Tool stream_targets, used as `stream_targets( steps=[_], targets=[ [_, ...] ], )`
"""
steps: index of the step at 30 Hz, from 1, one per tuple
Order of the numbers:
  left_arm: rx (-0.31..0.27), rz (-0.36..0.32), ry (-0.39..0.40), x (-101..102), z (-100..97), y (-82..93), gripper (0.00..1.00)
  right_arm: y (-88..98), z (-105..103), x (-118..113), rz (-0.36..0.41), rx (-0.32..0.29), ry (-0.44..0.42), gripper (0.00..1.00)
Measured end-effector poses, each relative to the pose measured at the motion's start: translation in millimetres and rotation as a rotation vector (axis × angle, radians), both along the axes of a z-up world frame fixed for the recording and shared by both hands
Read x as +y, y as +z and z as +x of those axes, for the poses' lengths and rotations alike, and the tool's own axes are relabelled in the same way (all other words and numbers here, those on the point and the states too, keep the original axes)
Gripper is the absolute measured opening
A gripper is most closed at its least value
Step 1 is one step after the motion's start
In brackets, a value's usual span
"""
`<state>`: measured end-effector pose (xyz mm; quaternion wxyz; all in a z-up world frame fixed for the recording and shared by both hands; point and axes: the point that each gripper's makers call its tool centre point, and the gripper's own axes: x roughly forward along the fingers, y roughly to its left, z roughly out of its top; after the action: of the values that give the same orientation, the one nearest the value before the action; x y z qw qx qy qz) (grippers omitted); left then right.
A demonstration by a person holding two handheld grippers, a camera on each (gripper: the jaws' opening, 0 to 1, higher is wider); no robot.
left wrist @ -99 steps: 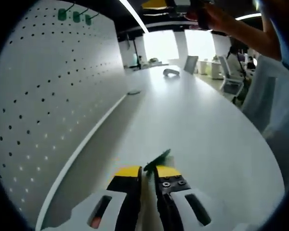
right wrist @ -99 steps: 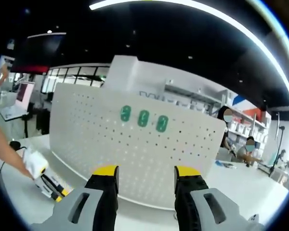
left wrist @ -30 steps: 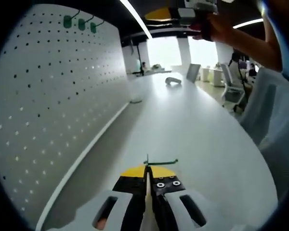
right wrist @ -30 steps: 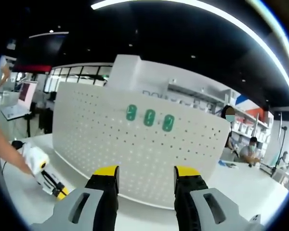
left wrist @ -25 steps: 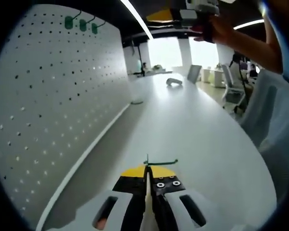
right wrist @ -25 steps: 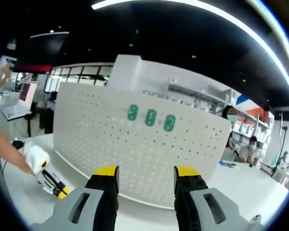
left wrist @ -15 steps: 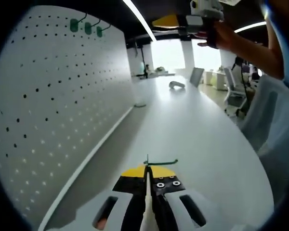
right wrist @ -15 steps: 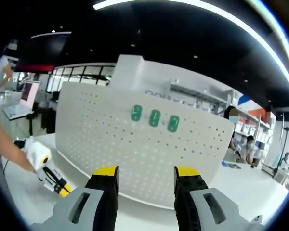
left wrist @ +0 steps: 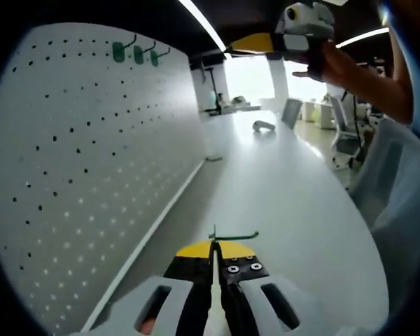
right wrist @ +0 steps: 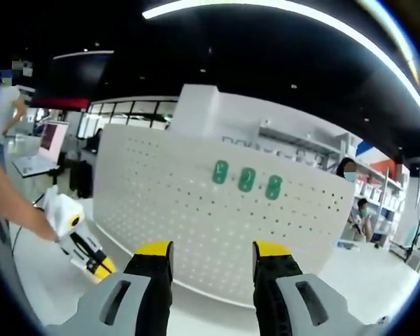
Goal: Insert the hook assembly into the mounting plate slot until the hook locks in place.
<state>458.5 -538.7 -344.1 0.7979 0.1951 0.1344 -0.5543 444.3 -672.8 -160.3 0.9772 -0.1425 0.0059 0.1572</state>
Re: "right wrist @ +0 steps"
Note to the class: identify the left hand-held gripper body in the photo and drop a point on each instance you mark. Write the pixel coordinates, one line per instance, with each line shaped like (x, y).
(61, 210)

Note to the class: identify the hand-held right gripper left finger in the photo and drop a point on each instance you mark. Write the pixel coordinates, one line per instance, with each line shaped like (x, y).
(150, 280)

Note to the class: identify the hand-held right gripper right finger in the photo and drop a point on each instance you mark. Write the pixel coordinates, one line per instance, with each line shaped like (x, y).
(269, 280)

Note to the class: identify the white perforated mounting plate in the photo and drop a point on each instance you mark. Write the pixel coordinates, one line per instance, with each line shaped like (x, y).
(182, 196)

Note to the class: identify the green hook assembly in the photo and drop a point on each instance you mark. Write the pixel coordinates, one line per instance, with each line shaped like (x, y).
(246, 179)
(220, 171)
(273, 186)

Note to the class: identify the black office chair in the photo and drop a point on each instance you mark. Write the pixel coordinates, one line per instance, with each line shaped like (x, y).
(82, 180)

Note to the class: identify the pink framed monitor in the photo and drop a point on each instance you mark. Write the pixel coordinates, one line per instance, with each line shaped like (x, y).
(52, 138)

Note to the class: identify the large dark hanging screen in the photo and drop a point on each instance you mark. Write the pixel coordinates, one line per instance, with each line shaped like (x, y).
(77, 80)

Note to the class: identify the white shelf rack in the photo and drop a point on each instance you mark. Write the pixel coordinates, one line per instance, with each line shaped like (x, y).
(294, 138)

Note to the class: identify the long ceiling light strip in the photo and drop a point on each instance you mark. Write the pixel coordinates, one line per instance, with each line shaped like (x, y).
(168, 10)

